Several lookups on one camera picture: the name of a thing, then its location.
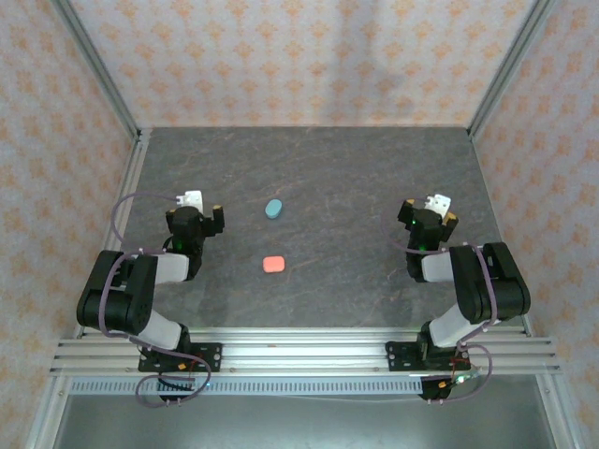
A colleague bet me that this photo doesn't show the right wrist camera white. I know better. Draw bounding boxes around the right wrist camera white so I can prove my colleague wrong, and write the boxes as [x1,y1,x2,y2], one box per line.
[423,192,453,216]

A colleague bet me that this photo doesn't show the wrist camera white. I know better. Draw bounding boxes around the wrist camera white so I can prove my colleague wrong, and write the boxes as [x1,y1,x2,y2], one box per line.
[423,192,453,216]
[175,189,204,212]

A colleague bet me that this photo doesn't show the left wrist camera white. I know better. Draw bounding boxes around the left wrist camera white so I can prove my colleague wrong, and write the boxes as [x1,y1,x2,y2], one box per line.
[175,189,204,212]

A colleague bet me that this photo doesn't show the aluminium frame side rail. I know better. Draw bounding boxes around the aluminium frame side rail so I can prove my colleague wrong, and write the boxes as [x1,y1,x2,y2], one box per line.
[22,128,153,449]

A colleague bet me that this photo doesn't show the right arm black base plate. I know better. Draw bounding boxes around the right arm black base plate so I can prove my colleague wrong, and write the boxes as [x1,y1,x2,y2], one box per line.
[385,340,472,374]

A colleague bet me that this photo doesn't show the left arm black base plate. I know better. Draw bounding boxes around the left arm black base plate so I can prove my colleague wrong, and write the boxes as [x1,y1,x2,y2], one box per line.
[138,342,223,373]

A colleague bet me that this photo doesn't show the red black power wires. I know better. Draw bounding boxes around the red black power wires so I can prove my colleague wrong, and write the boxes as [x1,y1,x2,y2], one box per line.
[175,353,207,381]
[438,357,483,390]

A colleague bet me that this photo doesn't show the aluminium frame post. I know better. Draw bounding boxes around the aluminium frame post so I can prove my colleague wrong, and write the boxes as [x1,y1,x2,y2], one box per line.
[49,0,143,139]
[467,0,554,139]

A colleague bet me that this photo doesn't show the aluminium mounting rail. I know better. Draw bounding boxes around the aluminium mounting rail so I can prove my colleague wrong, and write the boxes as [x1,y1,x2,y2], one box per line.
[49,326,562,375]

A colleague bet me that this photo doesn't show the white slotted cable duct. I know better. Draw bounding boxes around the white slotted cable duct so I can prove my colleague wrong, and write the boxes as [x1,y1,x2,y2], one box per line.
[69,377,425,397]

